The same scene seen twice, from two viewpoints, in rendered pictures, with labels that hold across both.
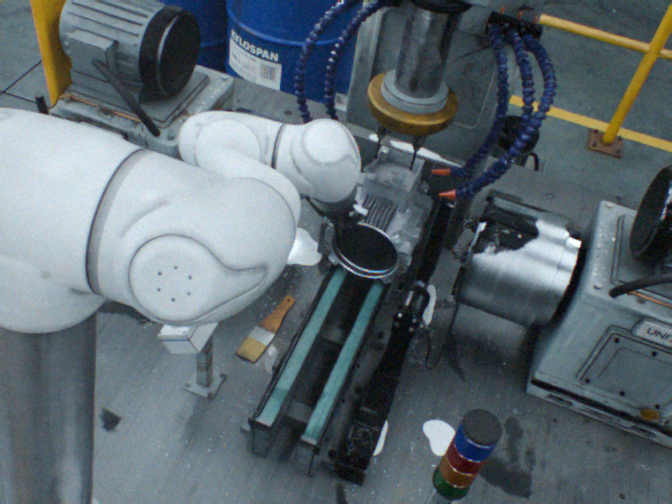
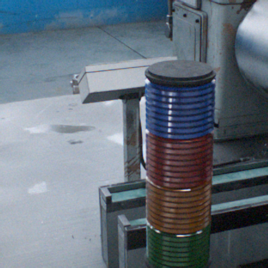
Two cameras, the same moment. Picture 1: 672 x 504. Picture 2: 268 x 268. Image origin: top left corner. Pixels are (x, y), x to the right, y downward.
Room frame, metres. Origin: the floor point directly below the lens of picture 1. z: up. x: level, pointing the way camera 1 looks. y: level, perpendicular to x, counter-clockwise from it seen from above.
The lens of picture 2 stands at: (0.26, -0.66, 1.36)
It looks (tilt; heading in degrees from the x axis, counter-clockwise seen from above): 22 degrees down; 59
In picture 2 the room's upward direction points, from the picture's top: 1 degrees counter-clockwise
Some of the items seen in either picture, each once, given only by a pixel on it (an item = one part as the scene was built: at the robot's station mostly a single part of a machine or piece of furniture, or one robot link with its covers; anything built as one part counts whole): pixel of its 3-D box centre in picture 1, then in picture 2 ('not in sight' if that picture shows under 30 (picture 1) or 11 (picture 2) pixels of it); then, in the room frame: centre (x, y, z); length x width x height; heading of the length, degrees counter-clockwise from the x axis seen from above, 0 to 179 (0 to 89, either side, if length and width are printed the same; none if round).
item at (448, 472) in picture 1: (461, 463); (178, 196); (0.55, -0.26, 1.10); 0.06 x 0.06 x 0.04
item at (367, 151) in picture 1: (396, 194); not in sight; (1.29, -0.12, 0.97); 0.30 x 0.11 x 0.34; 77
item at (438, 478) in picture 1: (454, 475); (177, 238); (0.55, -0.26, 1.05); 0.06 x 0.06 x 0.04
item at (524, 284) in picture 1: (526, 265); not in sight; (1.07, -0.41, 1.04); 0.41 x 0.25 x 0.25; 77
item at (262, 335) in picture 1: (268, 327); not in sight; (0.95, 0.12, 0.80); 0.21 x 0.05 x 0.01; 160
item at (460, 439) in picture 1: (477, 435); (179, 102); (0.55, -0.26, 1.19); 0.06 x 0.06 x 0.04
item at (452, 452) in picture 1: (469, 450); (179, 151); (0.55, -0.26, 1.14); 0.06 x 0.06 x 0.04
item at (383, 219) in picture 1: (379, 222); not in sight; (1.14, -0.08, 1.02); 0.20 x 0.19 x 0.19; 167
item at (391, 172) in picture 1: (392, 180); not in sight; (1.18, -0.09, 1.11); 0.12 x 0.11 x 0.07; 167
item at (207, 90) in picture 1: (145, 148); (239, 45); (1.27, 0.50, 0.99); 0.35 x 0.31 x 0.37; 77
